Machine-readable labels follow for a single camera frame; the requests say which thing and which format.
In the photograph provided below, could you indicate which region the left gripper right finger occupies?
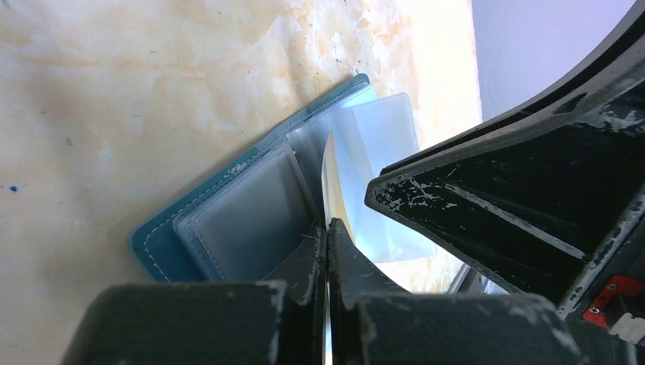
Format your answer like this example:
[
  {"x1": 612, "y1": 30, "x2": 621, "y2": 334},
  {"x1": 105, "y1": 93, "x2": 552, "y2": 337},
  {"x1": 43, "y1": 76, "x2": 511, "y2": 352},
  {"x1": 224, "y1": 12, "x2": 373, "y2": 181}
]
[{"x1": 327, "y1": 218, "x2": 580, "y2": 364}]

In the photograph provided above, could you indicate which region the gold card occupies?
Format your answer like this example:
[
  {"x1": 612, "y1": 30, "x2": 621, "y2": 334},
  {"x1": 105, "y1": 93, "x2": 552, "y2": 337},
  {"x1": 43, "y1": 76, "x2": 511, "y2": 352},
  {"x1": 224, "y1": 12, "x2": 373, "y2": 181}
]
[{"x1": 321, "y1": 132, "x2": 348, "y2": 365}]

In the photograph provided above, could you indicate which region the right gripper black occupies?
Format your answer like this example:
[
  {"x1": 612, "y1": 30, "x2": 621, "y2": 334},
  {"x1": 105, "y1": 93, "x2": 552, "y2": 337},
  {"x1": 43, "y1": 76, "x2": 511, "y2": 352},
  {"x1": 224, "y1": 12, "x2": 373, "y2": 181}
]
[{"x1": 365, "y1": 1, "x2": 644, "y2": 364}]

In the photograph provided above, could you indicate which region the blue card holder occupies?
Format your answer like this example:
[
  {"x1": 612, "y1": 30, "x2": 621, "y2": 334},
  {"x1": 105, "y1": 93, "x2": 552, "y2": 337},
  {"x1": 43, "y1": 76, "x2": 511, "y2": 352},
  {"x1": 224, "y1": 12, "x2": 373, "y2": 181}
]
[{"x1": 127, "y1": 74, "x2": 437, "y2": 281}]

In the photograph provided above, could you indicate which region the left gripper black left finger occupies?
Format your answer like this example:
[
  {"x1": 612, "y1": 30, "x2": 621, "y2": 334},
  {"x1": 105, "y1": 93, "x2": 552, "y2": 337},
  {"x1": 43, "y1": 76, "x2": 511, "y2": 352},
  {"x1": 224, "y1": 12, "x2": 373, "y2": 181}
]
[{"x1": 62, "y1": 227, "x2": 326, "y2": 364}]

